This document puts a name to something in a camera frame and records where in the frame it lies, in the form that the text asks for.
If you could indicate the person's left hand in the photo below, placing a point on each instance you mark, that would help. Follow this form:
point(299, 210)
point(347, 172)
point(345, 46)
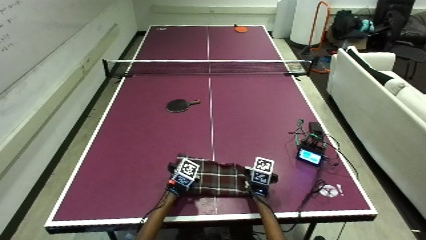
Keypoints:
point(176, 186)

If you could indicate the person's right hand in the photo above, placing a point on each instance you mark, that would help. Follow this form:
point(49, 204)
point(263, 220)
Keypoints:
point(257, 188)

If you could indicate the brown plaid cloth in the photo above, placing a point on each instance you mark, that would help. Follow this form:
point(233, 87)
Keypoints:
point(218, 177)

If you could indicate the white marker cube left glove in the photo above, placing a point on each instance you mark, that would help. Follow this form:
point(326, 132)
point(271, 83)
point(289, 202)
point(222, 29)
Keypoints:
point(186, 170)

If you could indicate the white marker cube glove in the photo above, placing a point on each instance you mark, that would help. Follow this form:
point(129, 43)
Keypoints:
point(262, 170)
point(186, 170)

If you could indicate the white marker cube right glove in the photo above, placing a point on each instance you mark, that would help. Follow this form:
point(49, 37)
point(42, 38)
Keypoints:
point(262, 170)

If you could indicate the white tape roll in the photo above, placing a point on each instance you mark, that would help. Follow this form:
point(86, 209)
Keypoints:
point(329, 190)

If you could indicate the small device with lit screen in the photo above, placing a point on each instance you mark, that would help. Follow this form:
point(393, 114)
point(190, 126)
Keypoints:
point(310, 150)

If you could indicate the black power bank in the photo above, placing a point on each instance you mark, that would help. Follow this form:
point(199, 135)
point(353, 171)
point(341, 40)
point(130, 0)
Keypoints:
point(315, 126)

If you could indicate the black table tennis paddle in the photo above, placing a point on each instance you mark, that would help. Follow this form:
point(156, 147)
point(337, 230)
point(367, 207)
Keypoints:
point(178, 105)

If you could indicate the white sofa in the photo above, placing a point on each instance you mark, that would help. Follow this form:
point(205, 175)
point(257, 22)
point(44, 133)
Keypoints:
point(381, 110)

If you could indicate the table tennis net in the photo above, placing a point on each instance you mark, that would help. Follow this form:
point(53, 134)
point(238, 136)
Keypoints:
point(207, 66)

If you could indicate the orange table tennis paddle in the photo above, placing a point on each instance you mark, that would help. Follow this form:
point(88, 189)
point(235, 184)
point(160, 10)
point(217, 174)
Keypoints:
point(239, 29)

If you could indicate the white cylindrical column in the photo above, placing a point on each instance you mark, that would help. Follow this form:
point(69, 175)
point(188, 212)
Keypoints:
point(307, 22)

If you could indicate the black backpack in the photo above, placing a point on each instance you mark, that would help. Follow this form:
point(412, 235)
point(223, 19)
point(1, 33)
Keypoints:
point(345, 23)

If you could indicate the whiteboard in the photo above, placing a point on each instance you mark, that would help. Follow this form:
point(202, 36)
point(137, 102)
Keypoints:
point(40, 36)

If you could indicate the black office chair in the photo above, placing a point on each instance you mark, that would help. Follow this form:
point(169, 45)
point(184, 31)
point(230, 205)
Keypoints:
point(399, 30)

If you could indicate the orange metal frame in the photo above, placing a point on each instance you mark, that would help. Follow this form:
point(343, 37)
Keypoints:
point(319, 36)

